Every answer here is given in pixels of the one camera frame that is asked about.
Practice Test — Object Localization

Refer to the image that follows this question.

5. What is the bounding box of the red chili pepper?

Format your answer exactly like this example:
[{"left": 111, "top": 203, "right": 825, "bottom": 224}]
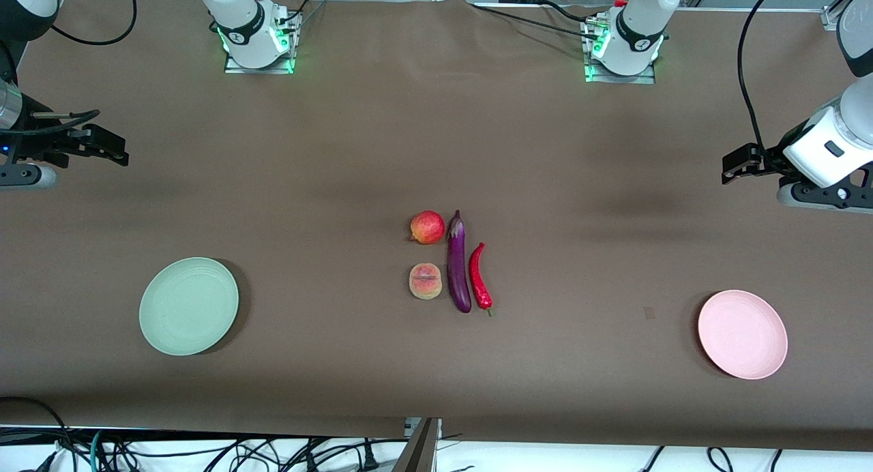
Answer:
[{"left": 469, "top": 242, "right": 494, "bottom": 317}]

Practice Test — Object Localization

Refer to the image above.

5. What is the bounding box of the purple eggplant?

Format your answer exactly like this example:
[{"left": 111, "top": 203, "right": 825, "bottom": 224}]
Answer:
[{"left": 447, "top": 209, "right": 473, "bottom": 314}]

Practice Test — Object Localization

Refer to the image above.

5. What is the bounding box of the red pomegranate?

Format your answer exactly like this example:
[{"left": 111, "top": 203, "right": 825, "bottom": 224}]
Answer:
[{"left": 409, "top": 210, "right": 446, "bottom": 245}]

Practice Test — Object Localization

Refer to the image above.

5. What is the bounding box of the yellow pink peach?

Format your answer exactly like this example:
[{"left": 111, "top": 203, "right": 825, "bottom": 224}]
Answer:
[{"left": 409, "top": 263, "right": 443, "bottom": 301}]

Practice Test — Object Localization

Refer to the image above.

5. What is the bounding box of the pink round plate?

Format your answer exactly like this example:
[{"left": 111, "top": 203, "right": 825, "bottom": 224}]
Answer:
[{"left": 697, "top": 289, "right": 788, "bottom": 381}]

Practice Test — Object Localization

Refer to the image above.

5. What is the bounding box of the pale green round plate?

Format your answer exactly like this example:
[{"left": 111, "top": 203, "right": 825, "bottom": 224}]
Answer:
[{"left": 138, "top": 256, "right": 240, "bottom": 357}]

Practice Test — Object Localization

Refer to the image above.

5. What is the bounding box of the brown table cover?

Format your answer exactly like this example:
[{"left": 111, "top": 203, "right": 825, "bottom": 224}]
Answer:
[{"left": 0, "top": 0, "right": 873, "bottom": 452}]

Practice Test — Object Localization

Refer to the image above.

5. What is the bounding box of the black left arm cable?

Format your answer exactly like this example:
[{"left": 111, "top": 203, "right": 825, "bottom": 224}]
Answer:
[{"left": 737, "top": 0, "right": 792, "bottom": 160}]

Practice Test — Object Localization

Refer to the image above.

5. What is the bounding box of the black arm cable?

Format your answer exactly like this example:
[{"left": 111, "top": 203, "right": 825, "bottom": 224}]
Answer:
[
  {"left": 737, "top": 0, "right": 792, "bottom": 160},
  {"left": 31, "top": 0, "right": 138, "bottom": 136}
]

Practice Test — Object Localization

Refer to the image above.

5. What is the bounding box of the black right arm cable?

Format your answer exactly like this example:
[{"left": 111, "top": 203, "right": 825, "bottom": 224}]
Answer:
[{"left": 31, "top": 0, "right": 138, "bottom": 136}]

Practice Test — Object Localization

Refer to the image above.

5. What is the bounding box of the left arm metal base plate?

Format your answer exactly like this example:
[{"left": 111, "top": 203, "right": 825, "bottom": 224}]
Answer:
[{"left": 583, "top": 18, "right": 657, "bottom": 85}]

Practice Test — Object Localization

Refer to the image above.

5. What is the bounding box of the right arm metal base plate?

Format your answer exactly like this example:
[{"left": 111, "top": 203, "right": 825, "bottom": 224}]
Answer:
[{"left": 224, "top": 8, "right": 296, "bottom": 75}]

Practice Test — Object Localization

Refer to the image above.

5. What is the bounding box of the aluminium frame corner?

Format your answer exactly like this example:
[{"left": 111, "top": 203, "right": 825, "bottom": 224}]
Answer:
[{"left": 820, "top": 0, "right": 873, "bottom": 31}]

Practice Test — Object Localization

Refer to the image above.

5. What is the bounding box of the black base wire bundle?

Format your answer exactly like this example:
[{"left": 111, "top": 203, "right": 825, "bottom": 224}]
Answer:
[{"left": 259, "top": 0, "right": 327, "bottom": 33}]

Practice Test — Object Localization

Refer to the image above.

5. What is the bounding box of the black looping floor cable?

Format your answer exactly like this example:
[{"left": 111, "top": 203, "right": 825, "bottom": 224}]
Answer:
[{"left": 0, "top": 396, "right": 77, "bottom": 472}]

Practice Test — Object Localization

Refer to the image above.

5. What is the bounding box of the black cable across table cover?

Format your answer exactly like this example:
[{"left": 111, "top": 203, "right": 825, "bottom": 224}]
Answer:
[{"left": 471, "top": 0, "right": 604, "bottom": 42}]

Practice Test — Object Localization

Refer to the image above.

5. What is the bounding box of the aluminium post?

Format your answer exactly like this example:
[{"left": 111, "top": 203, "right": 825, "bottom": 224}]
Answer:
[{"left": 392, "top": 417, "right": 443, "bottom": 472}]

